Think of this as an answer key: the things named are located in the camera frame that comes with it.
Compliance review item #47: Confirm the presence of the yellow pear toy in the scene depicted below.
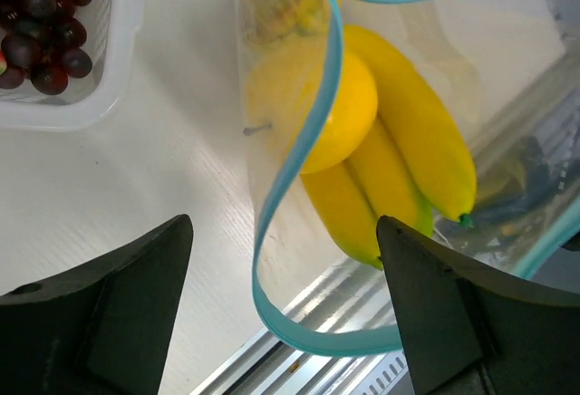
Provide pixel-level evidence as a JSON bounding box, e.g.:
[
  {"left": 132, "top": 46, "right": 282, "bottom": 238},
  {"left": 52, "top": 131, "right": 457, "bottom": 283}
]
[{"left": 239, "top": 0, "right": 330, "bottom": 47}]

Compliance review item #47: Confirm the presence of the clear zip bag teal zipper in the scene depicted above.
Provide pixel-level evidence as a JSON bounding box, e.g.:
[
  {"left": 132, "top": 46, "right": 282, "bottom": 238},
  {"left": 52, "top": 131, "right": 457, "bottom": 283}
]
[{"left": 236, "top": 0, "right": 579, "bottom": 331}]

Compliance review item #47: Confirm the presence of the watermelon slice toy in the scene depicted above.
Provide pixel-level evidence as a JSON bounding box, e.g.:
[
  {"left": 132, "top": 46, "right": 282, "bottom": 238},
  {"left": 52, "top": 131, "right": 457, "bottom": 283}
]
[{"left": 0, "top": 51, "right": 7, "bottom": 75}]

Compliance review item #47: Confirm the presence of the white perforated plastic basket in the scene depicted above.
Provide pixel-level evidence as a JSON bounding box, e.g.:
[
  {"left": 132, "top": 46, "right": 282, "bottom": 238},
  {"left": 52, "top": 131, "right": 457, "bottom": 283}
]
[{"left": 1, "top": 0, "right": 147, "bottom": 131}]

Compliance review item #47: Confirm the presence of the white slotted cable duct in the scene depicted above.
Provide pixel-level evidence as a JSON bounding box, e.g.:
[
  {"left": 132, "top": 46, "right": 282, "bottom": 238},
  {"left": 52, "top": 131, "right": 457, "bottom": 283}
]
[{"left": 345, "top": 351, "right": 415, "bottom": 395}]

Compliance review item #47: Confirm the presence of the yellow banana toy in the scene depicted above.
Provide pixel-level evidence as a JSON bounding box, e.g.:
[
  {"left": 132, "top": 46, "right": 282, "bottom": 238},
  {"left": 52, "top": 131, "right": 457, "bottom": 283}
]
[{"left": 301, "top": 25, "right": 478, "bottom": 269}]

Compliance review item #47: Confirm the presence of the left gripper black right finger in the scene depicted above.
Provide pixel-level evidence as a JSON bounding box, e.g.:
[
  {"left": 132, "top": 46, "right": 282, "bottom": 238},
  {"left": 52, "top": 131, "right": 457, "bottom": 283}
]
[{"left": 376, "top": 217, "right": 579, "bottom": 394}]

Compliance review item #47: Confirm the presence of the dark grape bunch toy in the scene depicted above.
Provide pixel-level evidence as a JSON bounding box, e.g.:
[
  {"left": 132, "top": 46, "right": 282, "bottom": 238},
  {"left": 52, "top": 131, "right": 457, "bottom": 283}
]
[{"left": 1, "top": 0, "right": 93, "bottom": 96}]

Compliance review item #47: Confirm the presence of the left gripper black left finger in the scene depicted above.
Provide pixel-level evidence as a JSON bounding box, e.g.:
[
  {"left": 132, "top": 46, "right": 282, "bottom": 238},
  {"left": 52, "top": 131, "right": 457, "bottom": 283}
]
[{"left": 1, "top": 214, "right": 194, "bottom": 394}]

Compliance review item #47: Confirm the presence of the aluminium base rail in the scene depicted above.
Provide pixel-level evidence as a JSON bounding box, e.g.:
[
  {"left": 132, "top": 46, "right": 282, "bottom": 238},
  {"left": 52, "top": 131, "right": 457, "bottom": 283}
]
[{"left": 194, "top": 261, "right": 402, "bottom": 394}]

